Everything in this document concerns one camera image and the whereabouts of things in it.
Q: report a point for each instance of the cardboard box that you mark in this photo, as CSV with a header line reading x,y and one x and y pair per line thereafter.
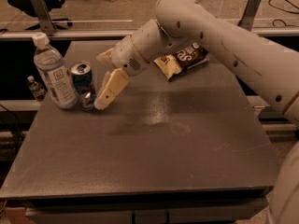
x,y
16,213

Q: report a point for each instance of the metal bracket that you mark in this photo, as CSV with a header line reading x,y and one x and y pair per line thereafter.
x,y
247,19
42,13

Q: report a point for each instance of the small water bottle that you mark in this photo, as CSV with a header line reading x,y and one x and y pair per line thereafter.
x,y
36,88

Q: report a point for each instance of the clear plastic water bottle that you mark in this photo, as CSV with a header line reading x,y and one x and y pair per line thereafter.
x,y
54,72

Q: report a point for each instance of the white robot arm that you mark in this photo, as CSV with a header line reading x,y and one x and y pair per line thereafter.
x,y
268,68

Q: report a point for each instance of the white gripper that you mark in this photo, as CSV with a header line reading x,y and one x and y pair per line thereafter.
x,y
124,56

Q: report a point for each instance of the right metal bracket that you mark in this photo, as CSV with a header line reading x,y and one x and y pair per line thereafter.
x,y
247,19

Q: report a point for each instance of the redbull can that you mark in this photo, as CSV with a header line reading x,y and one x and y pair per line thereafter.
x,y
82,77

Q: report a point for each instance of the black office chair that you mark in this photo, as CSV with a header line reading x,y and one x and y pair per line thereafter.
x,y
26,7

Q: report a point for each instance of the glass barrier panel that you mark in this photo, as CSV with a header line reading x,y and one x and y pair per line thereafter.
x,y
130,14

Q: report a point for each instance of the brown chip bag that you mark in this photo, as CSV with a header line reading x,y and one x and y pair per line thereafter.
x,y
179,63

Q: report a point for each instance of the left metal bracket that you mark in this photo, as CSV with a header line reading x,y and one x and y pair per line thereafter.
x,y
42,13

